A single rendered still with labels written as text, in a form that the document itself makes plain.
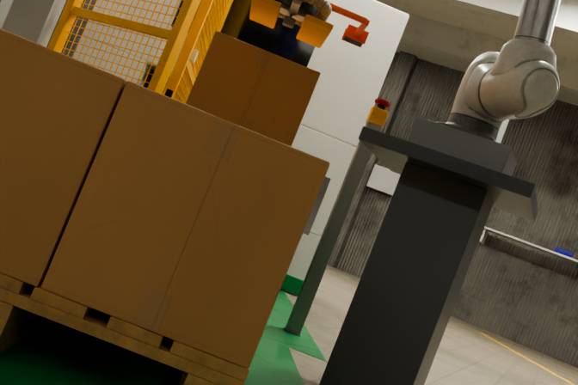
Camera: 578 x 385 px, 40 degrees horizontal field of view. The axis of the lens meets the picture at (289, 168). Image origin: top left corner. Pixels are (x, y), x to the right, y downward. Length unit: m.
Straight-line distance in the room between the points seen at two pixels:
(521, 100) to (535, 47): 0.16
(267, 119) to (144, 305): 1.45
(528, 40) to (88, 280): 1.39
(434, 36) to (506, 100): 9.72
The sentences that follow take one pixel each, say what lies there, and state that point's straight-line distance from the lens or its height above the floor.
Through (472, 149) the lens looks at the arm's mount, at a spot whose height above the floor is 0.81.
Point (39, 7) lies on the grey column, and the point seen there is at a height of 0.87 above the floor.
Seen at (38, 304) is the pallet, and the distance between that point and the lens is 1.48.
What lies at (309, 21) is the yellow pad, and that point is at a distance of 2.71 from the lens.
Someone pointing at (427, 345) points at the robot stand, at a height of 0.24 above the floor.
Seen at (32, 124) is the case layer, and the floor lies 0.41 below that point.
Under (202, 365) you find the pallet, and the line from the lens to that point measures 1.46.
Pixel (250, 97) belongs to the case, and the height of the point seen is 0.77.
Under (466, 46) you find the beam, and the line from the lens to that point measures 11.84.
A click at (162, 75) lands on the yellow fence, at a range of 3.52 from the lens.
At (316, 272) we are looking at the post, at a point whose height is 0.27.
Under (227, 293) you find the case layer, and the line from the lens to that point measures 1.44.
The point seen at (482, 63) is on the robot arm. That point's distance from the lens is 2.46.
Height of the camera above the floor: 0.41
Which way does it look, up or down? 4 degrees up
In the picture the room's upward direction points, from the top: 22 degrees clockwise
